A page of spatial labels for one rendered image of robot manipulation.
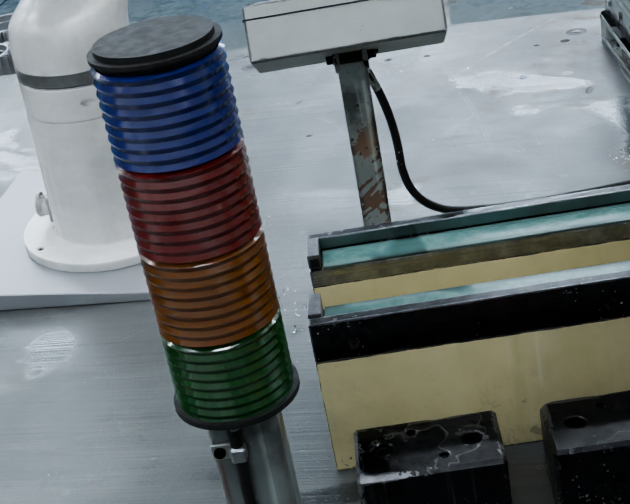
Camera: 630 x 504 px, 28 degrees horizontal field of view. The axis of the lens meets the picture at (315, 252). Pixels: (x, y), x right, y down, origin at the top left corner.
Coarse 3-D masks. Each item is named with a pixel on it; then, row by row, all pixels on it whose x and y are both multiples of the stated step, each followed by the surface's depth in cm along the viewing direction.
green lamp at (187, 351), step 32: (192, 352) 59; (224, 352) 59; (256, 352) 59; (288, 352) 62; (192, 384) 60; (224, 384) 59; (256, 384) 60; (288, 384) 62; (192, 416) 61; (224, 416) 60
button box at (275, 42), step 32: (288, 0) 106; (320, 0) 106; (352, 0) 106; (384, 0) 106; (416, 0) 106; (256, 32) 107; (288, 32) 106; (320, 32) 106; (352, 32) 106; (384, 32) 106; (416, 32) 106; (256, 64) 107; (288, 64) 110
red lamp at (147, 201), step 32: (224, 160) 55; (128, 192) 56; (160, 192) 55; (192, 192) 55; (224, 192) 56; (160, 224) 56; (192, 224) 56; (224, 224) 56; (256, 224) 58; (160, 256) 57; (192, 256) 56
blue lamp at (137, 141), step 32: (192, 64) 53; (224, 64) 55; (128, 96) 53; (160, 96) 53; (192, 96) 53; (224, 96) 55; (128, 128) 54; (160, 128) 53; (192, 128) 54; (224, 128) 55; (128, 160) 55; (160, 160) 54; (192, 160) 54
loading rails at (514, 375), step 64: (320, 256) 98; (384, 256) 97; (448, 256) 97; (512, 256) 97; (576, 256) 97; (320, 320) 88; (384, 320) 88; (448, 320) 88; (512, 320) 88; (576, 320) 88; (320, 384) 90; (384, 384) 90; (448, 384) 90; (512, 384) 90; (576, 384) 90
